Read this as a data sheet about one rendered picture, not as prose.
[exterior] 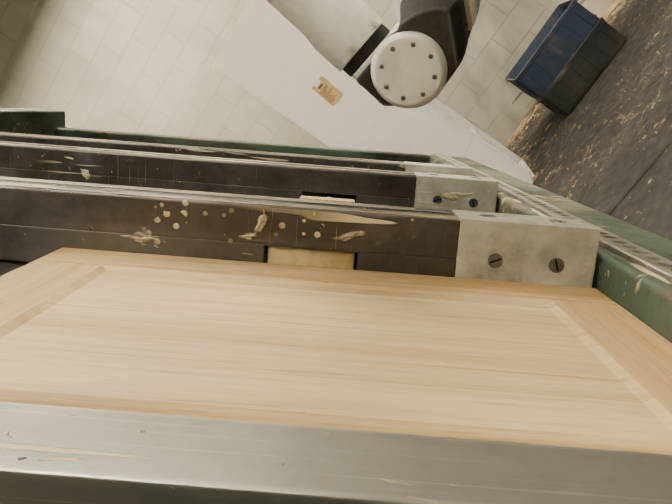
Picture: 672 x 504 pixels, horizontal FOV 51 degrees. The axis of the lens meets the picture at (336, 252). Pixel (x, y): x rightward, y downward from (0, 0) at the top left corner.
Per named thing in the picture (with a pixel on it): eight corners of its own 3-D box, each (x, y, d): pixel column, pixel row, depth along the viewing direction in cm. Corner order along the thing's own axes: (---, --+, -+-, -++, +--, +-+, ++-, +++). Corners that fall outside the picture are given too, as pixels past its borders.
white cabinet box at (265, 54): (537, 178, 436) (259, -18, 417) (479, 250, 454) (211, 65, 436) (523, 159, 493) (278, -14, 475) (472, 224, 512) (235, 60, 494)
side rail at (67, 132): (426, 193, 207) (430, 156, 205) (55, 165, 208) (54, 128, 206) (424, 190, 215) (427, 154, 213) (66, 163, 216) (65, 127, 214)
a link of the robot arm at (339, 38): (283, 1, 82) (406, 113, 84) (255, 16, 73) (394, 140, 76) (340, -76, 76) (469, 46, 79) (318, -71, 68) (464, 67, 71)
